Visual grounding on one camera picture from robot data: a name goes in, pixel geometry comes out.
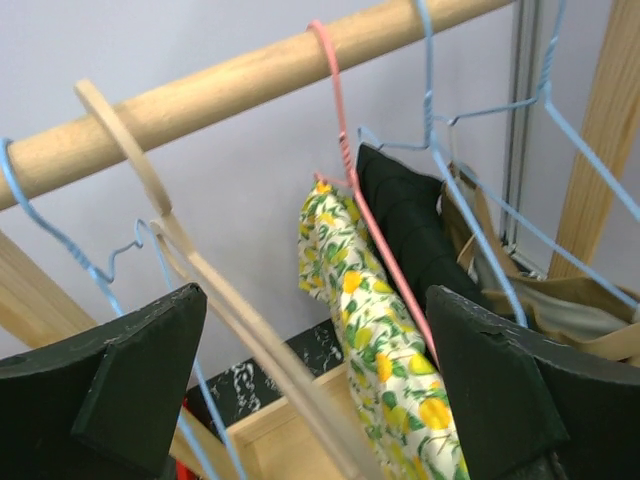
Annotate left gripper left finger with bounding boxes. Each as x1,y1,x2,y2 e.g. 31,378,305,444
1,283,206,478

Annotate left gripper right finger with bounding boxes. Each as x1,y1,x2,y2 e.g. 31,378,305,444
427,286,639,479

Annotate yellow floral garment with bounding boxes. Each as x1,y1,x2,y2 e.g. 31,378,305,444
298,182,470,480

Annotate light blue wire hanger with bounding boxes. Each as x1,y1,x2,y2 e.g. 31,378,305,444
1,138,248,479

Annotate wooden hanger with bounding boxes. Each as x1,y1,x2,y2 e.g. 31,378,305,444
74,79,383,479

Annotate pink wire hanger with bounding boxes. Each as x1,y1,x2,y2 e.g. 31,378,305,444
307,20,439,367

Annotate red plastic bin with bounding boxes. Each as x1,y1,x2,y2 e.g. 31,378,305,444
176,461,199,480

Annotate tan garment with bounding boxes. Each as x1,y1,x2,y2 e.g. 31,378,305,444
441,165,639,367

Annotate wooden clothes rack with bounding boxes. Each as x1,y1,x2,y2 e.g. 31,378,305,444
0,0,640,480

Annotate black garment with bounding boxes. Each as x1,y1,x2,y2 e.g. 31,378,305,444
354,142,506,371

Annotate empty blue wire hanger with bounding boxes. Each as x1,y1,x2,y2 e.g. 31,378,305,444
447,1,639,314

